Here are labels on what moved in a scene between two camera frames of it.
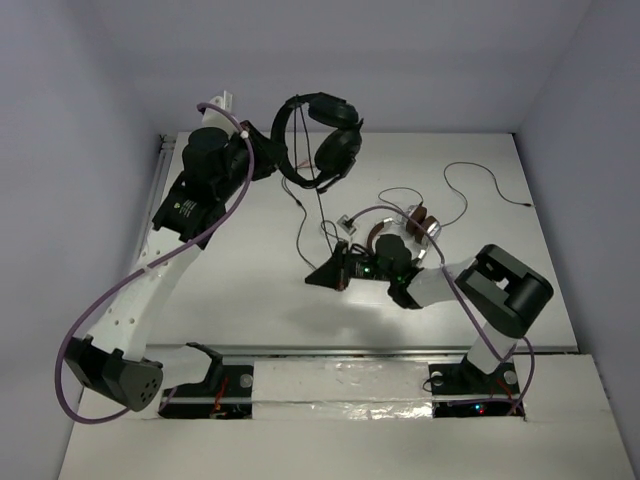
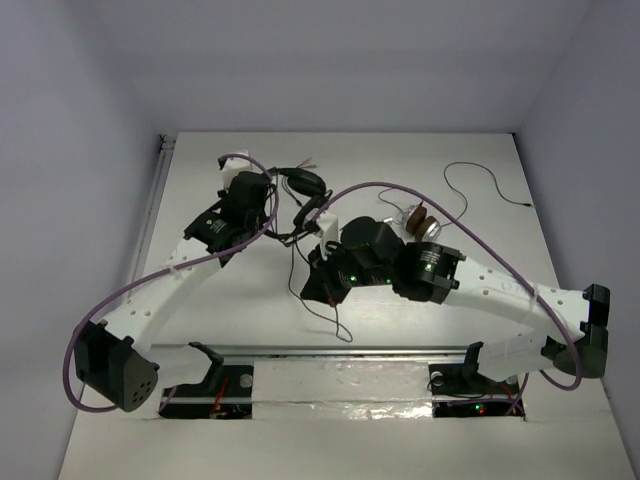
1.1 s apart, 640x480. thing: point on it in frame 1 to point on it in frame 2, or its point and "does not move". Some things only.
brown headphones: x=422 y=226 does not move
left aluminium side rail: x=166 y=147 does not move
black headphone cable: x=316 y=182 to x=315 y=311
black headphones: x=339 y=143 to x=308 y=186
